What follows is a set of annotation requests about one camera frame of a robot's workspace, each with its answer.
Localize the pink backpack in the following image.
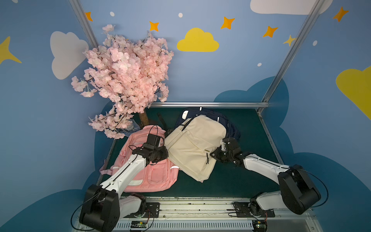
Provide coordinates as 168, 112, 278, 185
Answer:
100, 125, 179, 193

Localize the beige and navy backpack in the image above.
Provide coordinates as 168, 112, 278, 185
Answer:
165, 115, 226, 182

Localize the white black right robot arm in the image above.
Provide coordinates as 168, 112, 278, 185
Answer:
211, 138, 321, 217

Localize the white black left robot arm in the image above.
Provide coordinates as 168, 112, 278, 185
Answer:
78, 134, 168, 232

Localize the navy blue backpack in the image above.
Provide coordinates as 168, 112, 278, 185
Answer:
175, 106, 241, 141

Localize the left green circuit board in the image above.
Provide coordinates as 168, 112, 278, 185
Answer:
129, 221, 149, 231

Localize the green circuit board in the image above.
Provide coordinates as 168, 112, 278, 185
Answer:
129, 221, 149, 231
252, 220, 268, 232

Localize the pink artificial blossom tree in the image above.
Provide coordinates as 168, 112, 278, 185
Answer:
71, 24, 174, 139

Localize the right green circuit board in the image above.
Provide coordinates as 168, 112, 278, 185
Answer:
252, 220, 268, 232

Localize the aluminium left side rail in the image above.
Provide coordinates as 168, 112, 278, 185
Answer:
95, 139, 117, 186

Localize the aluminium back rail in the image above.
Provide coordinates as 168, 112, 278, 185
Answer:
151, 102, 269, 109

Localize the aluminium right corner post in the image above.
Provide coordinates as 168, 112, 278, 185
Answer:
261, 0, 326, 105

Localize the aluminium corner post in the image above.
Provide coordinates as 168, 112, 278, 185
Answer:
69, 0, 99, 48
261, 0, 326, 105

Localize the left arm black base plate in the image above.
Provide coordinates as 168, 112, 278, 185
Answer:
138, 202, 160, 218

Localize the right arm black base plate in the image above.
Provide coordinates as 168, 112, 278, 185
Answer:
232, 202, 275, 218

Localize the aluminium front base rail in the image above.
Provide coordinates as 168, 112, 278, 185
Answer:
73, 196, 324, 232

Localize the aluminium left corner post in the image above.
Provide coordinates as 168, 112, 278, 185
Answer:
69, 0, 99, 48

